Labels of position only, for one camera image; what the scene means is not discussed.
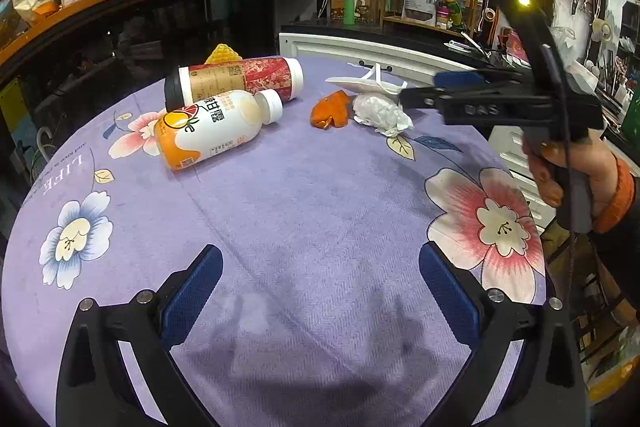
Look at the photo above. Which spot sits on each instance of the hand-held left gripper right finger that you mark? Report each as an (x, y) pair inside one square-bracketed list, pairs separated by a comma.
[(450, 299)]

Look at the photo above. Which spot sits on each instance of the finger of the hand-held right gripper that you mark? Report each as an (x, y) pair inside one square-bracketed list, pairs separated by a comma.
[(422, 99), (457, 80)]

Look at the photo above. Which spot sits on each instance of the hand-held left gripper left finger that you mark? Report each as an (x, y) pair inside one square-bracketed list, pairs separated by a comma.
[(192, 302)]

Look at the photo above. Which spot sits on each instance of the white tissue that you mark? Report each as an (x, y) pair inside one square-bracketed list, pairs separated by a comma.
[(380, 114)]

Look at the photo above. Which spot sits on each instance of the orange peel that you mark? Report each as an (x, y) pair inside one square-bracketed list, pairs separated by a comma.
[(330, 109)]

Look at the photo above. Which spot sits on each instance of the white orange drink bottle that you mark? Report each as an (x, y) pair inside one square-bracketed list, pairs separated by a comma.
[(210, 132)]

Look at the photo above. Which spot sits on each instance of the red patterned drink bottle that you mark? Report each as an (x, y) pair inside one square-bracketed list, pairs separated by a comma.
[(235, 79)]

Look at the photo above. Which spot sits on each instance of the yellow honeycomb foam piece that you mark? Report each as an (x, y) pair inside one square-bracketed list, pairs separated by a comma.
[(225, 54)]

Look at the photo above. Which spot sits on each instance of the person's right forearm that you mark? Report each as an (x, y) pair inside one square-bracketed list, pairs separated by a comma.
[(617, 199)]

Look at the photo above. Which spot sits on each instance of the person's right hand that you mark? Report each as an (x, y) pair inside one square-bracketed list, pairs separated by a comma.
[(602, 172)]

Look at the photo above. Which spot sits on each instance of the white vanity drawer unit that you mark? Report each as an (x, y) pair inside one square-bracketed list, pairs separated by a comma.
[(350, 49)]

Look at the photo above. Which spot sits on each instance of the small straw hat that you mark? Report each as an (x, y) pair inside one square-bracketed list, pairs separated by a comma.
[(602, 32)]

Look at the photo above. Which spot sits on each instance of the brown printed box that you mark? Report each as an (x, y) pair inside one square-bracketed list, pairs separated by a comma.
[(364, 4)]

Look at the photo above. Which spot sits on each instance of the green bottle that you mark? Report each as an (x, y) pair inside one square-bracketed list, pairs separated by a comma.
[(349, 2)]

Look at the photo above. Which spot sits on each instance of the purple floral tablecloth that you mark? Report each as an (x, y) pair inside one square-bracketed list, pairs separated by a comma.
[(310, 217)]

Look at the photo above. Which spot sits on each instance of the brown paper snack bag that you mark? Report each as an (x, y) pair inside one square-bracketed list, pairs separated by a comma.
[(27, 4)]

